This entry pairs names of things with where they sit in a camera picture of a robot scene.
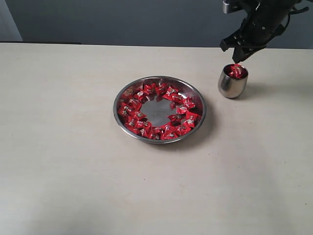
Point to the red candy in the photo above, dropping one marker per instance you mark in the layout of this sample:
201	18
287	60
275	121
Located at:
237	66

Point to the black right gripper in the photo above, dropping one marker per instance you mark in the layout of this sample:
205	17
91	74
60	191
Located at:
269	19

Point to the round stainless steel plate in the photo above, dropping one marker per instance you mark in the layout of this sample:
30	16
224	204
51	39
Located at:
158	102

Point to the stainless steel cup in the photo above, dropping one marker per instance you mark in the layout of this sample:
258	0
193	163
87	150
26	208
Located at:
232	82

